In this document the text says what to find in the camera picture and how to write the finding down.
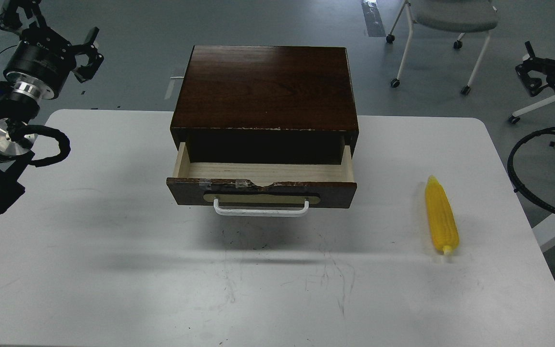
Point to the wooden drawer with white handle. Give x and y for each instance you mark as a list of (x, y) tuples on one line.
[(263, 190)]

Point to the white chair base right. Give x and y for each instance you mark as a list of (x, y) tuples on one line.
[(516, 115)]

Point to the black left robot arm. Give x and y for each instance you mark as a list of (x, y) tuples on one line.
[(23, 144)]

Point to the dark wooden drawer cabinet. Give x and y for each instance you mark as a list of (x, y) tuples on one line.
[(266, 105)]

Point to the grey white office chair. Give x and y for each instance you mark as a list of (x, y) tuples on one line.
[(458, 16)]

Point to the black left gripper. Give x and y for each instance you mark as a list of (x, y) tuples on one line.
[(43, 60)]

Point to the yellow corn cob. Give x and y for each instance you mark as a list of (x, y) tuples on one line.
[(442, 225)]

